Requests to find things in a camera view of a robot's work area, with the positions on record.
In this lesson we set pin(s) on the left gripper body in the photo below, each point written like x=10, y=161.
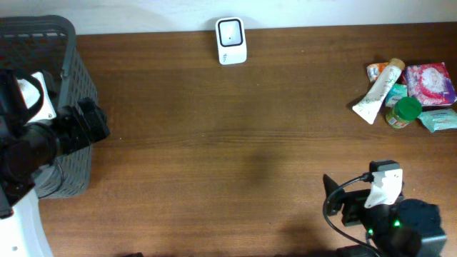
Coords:
x=73, y=130

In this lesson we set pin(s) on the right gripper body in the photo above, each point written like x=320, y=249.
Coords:
x=353, y=209

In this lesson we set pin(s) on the white bamboo print tube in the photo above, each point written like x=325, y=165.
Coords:
x=368, y=107

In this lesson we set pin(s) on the green lid jar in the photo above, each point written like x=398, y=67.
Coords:
x=404, y=112

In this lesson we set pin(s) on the mint toilet tissue pack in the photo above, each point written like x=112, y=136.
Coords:
x=439, y=120

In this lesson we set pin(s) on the teal tissue packet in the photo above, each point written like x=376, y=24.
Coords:
x=397, y=92

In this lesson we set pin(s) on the orange tissue packet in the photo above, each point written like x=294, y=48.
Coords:
x=375, y=70

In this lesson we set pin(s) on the red purple snack bag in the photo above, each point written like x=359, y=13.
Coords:
x=430, y=84

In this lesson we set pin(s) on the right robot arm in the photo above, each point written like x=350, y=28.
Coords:
x=411, y=229

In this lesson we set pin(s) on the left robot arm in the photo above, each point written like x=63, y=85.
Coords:
x=27, y=144

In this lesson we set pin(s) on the dark grey plastic basket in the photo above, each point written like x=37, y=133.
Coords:
x=48, y=44

